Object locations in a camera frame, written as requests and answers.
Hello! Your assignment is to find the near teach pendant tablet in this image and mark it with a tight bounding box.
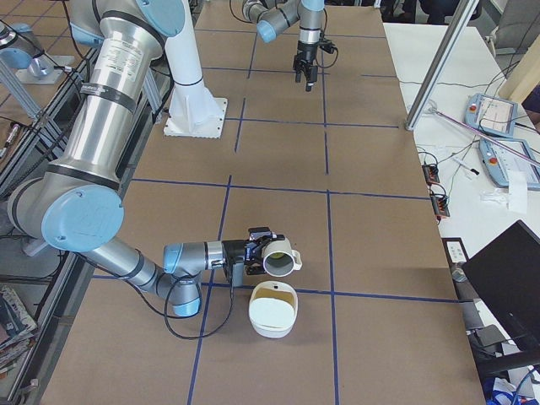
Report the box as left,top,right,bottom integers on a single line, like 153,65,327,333
479,139,539,191

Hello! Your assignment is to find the stack of books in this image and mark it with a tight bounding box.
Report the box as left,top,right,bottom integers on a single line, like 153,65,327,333
1,284,38,378

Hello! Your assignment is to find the metal rod grabber tool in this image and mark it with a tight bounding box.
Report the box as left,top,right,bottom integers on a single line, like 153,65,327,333
425,105,540,165

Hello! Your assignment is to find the black monitor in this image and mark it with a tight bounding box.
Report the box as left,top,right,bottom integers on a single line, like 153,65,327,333
463,220,539,350

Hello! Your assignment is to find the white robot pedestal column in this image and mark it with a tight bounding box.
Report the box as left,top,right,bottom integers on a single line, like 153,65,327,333
164,1,228,138

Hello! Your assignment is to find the orange black connector box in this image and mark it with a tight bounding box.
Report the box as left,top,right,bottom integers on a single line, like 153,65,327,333
422,164,440,185

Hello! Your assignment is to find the white mug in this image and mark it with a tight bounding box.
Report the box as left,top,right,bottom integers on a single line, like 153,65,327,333
262,238,303,278

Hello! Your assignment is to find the aluminium frame post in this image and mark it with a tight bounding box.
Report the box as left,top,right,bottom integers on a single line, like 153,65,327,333
405,0,479,131

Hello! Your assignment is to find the far teach pendant tablet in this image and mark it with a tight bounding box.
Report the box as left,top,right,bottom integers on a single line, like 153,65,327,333
464,93,518,138

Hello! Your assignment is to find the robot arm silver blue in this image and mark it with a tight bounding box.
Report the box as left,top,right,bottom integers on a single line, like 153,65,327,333
8,1,282,316
242,0,325,92

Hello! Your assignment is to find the white paper label card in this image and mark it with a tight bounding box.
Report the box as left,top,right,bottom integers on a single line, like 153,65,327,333
446,240,467,263

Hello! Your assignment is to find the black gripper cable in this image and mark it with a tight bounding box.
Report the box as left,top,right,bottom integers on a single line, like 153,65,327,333
314,37,339,71
163,269,237,340

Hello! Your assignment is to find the teach pendant tablet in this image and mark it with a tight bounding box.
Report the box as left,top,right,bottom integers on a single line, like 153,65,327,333
479,139,539,191
464,93,518,138

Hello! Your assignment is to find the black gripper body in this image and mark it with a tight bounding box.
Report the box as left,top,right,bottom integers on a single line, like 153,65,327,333
294,40,317,68
222,240,256,274

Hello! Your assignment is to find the aluminium frame rack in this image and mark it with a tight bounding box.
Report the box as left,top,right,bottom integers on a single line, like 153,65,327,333
1,63,170,404

